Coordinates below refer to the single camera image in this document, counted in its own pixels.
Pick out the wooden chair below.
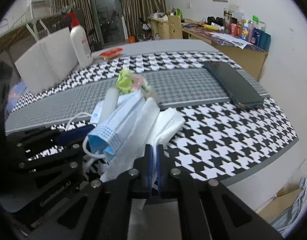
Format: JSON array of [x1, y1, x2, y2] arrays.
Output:
[[167, 15, 182, 40]]

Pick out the glass balcony door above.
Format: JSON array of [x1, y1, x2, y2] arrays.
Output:
[[87, 0, 130, 45]]

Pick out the cluttered wooden desk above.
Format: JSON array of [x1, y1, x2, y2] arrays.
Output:
[[147, 16, 170, 40]]

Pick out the wooden desk with patterned cover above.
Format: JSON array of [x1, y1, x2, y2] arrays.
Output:
[[181, 21, 269, 80]]

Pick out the blue quilt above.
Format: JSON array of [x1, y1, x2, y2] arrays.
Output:
[[9, 82, 26, 110]]

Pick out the white foam box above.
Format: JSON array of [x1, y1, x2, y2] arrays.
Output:
[[15, 27, 78, 94]]

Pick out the white metal bunk bed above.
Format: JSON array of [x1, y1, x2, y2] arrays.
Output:
[[0, 0, 69, 63]]

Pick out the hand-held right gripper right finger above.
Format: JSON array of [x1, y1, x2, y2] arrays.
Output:
[[156, 144, 284, 240]]

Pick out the printed papers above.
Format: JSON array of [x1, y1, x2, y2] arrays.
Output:
[[210, 32, 254, 49]]

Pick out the row of toiletry bottles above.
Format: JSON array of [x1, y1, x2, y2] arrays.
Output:
[[223, 9, 271, 52]]

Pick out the red snack packet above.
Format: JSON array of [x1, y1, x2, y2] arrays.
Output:
[[99, 47, 123, 60]]

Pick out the black headphones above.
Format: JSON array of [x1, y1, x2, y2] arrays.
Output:
[[207, 16, 225, 25]]

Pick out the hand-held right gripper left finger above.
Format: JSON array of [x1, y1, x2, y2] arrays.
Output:
[[26, 144, 154, 240]]

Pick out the brown curtain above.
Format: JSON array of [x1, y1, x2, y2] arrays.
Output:
[[51, 0, 96, 43], [120, 0, 166, 39]]

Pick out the cardboard box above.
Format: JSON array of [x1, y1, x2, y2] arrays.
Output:
[[258, 187, 304, 223]]

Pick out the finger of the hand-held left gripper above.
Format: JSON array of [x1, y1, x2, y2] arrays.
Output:
[[5, 126, 94, 155], [17, 144, 85, 180]]

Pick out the blue face mask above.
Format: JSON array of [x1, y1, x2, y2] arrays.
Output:
[[66, 106, 124, 162]]

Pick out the white pump bottle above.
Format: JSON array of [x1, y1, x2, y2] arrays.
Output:
[[69, 11, 93, 68]]

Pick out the white face mask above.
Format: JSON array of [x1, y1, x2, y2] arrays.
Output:
[[100, 90, 186, 209]]

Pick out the floral tissue pack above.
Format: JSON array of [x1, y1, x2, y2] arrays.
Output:
[[115, 69, 150, 94]]

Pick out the dark smartphone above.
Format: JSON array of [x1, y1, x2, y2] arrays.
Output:
[[203, 60, 264, 109]]

